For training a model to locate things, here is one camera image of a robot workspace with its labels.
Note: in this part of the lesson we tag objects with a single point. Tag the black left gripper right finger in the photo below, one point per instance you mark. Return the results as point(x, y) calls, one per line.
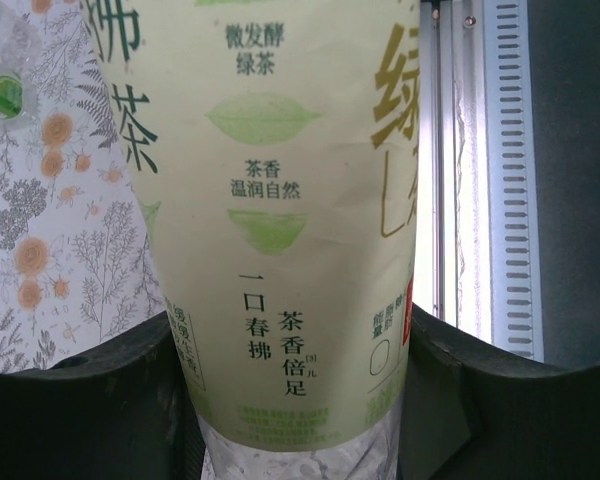
point(505, 425)

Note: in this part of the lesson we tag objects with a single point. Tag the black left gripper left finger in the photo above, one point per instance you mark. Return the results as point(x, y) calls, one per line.
point(80, 425)

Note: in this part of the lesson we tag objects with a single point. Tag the pale green tea label bottle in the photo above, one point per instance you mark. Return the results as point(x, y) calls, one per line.
point(280, 200)

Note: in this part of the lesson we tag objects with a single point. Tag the bright green label plastic bottle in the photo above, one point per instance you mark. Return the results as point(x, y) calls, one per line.
point(5, 90)

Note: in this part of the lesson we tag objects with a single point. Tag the floral patterned table cover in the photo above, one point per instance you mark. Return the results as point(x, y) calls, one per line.
point(55, 225)

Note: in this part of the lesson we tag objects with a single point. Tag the aluminium front rail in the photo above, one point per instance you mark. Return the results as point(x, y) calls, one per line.
point(460, 150)

